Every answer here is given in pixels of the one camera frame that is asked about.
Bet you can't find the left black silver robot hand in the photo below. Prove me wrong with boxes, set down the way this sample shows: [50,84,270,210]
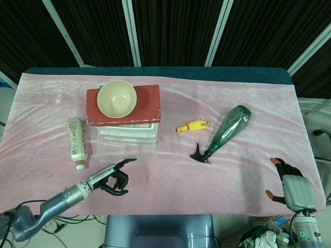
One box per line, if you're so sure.
[86,158,138,197]

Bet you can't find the right black grey robot hand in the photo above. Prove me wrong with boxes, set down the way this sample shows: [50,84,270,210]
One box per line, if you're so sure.
[265,157,318,212]

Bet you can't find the clear plastic drawer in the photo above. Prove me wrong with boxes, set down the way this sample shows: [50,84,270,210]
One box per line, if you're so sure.
[94,123,158,163]

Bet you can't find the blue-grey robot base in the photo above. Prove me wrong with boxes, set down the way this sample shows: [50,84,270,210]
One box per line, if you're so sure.
[104,213,216,248]

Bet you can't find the blue small package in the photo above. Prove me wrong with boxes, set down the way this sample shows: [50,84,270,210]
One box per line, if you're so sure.
[274,215,291,228]

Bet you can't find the beige squeeze bottle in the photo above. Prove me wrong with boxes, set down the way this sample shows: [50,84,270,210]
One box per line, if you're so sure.
[67,118,90,172]

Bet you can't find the white crumpled cloth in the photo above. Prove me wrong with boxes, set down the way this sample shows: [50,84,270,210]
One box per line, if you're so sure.
[254,230,279,248]

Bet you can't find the green plastic bag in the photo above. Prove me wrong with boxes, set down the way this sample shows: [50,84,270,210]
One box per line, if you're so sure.
[239,224,272,248]

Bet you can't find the beige bowl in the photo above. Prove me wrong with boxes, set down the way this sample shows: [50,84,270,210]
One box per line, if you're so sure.
[97,80,138,118]

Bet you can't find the pink velvet cloth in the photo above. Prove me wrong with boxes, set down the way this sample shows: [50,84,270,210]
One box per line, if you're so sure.
[0,73,326,216]

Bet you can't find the red board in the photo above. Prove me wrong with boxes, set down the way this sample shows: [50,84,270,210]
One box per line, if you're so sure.
[85,84,162,128]

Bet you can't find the green spray bottle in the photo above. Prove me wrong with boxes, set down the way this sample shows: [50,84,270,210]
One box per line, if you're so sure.
[190,104,252,165]

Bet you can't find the yellow rubber chicken toy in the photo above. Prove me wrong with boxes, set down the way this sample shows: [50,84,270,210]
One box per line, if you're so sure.
[176,119,210,134]

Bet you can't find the teal table cover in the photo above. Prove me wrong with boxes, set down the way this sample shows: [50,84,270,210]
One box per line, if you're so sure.
[24,66,294,86]

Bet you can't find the black floor cables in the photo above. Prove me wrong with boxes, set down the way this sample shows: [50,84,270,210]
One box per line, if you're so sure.
[33,213,107,248]

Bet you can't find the white partition post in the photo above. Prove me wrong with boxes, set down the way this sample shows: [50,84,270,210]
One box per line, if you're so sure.
[287,0,331,76]
[121,0,142,67]
[205,0,235,67]
[42,0,85,67]

